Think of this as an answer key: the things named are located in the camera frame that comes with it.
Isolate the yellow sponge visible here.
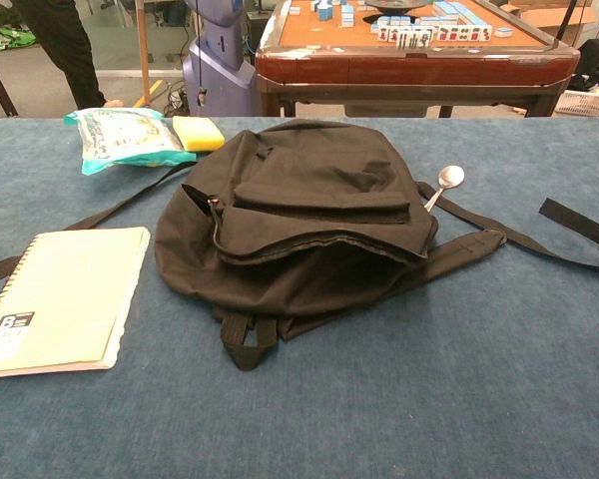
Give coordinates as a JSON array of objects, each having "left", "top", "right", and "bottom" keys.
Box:
[{"left": 172, "top": 115, "right": 226, "bottom": 153}]

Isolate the thin hanging black cable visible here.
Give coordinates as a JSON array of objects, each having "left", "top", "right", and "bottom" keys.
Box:
[{"left": 194, "top": 0, "right": 209, "bottom": 106}]

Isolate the pale yellow spiral notebook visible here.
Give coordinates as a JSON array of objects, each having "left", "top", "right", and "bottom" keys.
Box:
[{"left": 0, "top": 227, "right": 152, "bottom": 381}]

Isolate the silver metal spoon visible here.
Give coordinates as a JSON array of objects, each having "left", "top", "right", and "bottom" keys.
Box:
[{"left": 422, "top": 165, "right": 466, "bottom": 214}]

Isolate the wooden post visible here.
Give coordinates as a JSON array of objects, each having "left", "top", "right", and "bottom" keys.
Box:
[{"left": 135, "top": 0, "right": 154, "bottom": 106}]

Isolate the blue table cloth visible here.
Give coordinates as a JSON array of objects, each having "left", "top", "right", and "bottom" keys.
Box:
[{"left": 0, "top": 117, "right": 599, "bottom": 479}]

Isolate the brown mahjong table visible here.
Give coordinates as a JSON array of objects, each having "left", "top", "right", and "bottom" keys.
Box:
[{"left": 254, "top": 0, "right": 582, "bottom": 120}]

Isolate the thin black pole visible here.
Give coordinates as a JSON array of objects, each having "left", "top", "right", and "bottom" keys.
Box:
[{"left": 561, "top": 0, "right": 579, "bottom": 39}]

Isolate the white plastic basket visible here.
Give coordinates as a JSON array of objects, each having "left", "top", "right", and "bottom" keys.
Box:
[{"left": 553, "top": 89, "right": 599, "bottom": 119}]

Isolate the person in black clothes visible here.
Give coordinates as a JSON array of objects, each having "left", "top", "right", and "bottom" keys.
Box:
[{"left": 12, "top": 0, "right": 126, "bottom": 109}]

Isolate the black fabric backpack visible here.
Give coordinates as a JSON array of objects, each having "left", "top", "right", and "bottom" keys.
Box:
[{"left": 0, "top": 118, "right": 599, "bottom": 371}]

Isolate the green plastic snack wrapper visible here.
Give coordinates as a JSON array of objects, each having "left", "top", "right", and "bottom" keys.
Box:
[{"left": 0, "top": 27, "right": 36, "bottom": 51}]

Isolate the black round dish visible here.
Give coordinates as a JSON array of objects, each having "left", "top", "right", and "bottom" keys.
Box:
[{"left": 363, "top": 0, "right": 430, "bottom": 14}]

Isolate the purple robot stand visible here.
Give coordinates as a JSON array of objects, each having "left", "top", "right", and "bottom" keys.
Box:
[{"left": 182, "top": 0, "right": 259, "bottom": 119}]

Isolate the teal wet wipes packet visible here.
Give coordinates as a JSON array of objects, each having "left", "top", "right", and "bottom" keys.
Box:
[{"left": 63, "top": 107, "right": 199, "bottom": 176}]

